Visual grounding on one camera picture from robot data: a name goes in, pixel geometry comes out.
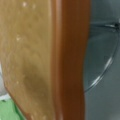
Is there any toast bread slice front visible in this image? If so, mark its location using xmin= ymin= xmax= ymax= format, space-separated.
xmin=0 ymin=0 xmax=91 ymax=120

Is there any green lettuce piece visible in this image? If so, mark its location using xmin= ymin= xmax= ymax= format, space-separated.
xmin=0 ymin=100 xmax=25 ymax=120

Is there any white divided round tray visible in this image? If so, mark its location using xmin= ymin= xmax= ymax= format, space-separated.
xmin=84 ymin=0 xmax=120 ymax=120

